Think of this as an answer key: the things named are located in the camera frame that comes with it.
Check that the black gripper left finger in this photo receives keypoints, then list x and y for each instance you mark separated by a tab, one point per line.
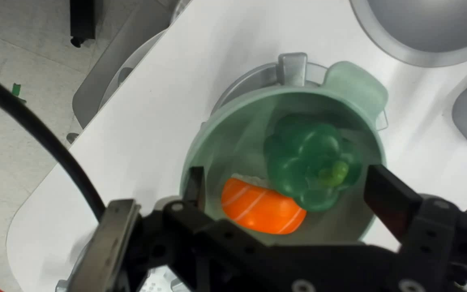
194	189

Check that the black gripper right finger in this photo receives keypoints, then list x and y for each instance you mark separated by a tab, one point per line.
390	200

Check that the green toy pepper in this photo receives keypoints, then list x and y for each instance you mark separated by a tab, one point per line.
309	163

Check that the mint green toy pot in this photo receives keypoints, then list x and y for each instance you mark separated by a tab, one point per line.
228	140

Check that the orange toy slice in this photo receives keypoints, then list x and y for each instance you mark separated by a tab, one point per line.
260	208

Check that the white toy kitchen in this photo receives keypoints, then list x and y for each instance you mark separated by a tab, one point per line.
191	65

